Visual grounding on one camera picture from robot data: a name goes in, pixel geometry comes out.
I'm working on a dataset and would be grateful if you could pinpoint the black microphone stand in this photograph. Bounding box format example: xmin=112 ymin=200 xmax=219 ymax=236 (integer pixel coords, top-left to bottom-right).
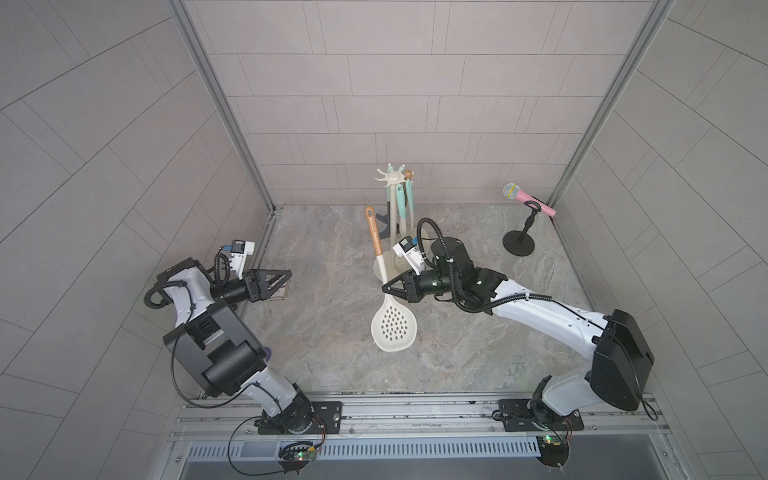
xmin=502 ymin=200 xmax=542 ymax=257

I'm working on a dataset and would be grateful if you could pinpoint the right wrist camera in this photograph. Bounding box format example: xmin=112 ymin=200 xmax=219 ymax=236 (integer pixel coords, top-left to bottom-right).
xmin=393 ymin=235 xmax=426 ymax=275

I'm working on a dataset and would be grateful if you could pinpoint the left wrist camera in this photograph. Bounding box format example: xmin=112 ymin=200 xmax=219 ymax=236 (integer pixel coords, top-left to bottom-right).
xmin=223 ymin=240 xmax=255 ymax=279

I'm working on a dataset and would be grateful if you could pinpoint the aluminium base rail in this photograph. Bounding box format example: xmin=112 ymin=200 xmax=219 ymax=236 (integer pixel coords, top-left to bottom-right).
xmin=167 ymin=392 xmax=667 ymax=442

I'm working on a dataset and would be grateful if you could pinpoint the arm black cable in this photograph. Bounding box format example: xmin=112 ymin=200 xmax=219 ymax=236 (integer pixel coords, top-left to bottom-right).
xmin=416 ymin=217 xmax=658 ymax=421
xmin=142 ymin=251 xmax=232 ymax=310

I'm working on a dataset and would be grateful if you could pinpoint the playing card box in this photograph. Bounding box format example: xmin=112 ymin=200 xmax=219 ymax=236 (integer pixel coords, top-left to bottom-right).
xmin=269 ymin=284 xmax=289 ymax=301

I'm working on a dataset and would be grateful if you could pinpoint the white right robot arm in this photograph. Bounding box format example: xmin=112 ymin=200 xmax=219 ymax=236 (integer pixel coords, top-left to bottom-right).
xmin=382 ymin=237 xmax=654 ymax=423

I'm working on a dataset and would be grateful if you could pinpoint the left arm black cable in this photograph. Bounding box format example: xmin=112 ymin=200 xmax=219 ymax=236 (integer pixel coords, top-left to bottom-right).
xmin=142 ymin=251 xmax=232 ymax=310

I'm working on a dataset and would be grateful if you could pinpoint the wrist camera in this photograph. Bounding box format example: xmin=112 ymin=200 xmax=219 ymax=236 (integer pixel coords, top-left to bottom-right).
xmin=393 ymin=235 xmax=426 ymax=275
xmin=223 ymin=240 xmax=255 ymax=279

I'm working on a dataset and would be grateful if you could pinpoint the pink toy microphone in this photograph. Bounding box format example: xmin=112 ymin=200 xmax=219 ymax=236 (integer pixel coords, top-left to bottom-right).
xmin=503 ymin=183 xmax=556 ymax=218

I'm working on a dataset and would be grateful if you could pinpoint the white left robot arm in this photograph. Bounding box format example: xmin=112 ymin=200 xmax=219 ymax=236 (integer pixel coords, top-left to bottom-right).
xmin=144 ymin=258 xmax=314 ymax=434

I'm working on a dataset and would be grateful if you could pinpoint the cream utensil rack stand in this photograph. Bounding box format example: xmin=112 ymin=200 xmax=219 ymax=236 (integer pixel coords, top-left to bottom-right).
xmin=377 ymin=164 xmax=411 ymax=279

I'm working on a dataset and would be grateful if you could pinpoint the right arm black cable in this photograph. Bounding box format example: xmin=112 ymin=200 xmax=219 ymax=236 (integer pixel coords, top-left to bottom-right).
xmin=416 ymin=217 xmax=658 ymax=421

